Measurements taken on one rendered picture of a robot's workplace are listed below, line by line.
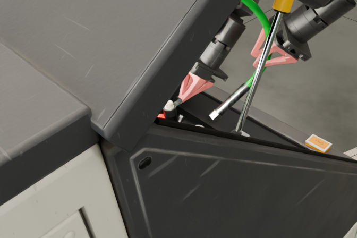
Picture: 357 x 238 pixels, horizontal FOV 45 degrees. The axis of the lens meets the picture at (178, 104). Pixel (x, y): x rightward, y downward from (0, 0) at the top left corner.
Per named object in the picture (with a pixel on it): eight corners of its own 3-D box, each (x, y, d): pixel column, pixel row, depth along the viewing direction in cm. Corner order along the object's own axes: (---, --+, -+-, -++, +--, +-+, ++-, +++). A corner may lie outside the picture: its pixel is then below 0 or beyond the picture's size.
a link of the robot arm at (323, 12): (365, 7, 70) (353, -17, 73) (343, -10, 66) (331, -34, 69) (330, 32, 74) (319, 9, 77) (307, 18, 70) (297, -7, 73)
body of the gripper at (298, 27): (280, 48, 73) (316, 22, 69) (270, 9, 80) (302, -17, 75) (304, 64, 76) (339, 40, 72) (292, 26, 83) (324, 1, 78)
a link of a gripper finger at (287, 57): (244, 67, 79) (283, 37, 73) (239, 41, 83) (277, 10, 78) (268, 82, 82) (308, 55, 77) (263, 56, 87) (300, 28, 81)
